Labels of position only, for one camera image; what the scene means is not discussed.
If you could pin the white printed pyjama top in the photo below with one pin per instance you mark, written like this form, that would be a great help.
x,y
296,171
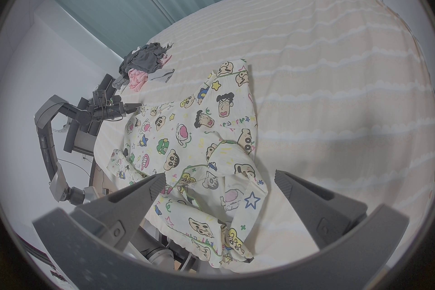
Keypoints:
x,y
190,146

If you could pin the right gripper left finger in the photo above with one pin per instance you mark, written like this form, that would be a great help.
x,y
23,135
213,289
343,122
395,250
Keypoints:
x,y
129,203

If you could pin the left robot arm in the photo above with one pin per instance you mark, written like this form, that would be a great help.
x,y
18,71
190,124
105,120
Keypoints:
x,y
47,112

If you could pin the pile of clothes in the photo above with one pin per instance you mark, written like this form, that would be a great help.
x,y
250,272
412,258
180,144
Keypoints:
x,y
142,61

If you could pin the black cabinet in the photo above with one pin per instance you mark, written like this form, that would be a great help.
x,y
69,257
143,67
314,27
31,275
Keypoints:
x,y
80,137

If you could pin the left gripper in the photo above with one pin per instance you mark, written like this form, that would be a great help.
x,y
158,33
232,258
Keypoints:
x,y
118,108

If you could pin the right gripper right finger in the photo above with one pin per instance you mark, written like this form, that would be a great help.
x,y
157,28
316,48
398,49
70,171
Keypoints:
x,y
312,207

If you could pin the bed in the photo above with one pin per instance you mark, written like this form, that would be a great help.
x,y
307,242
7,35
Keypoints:
x,y
340,78

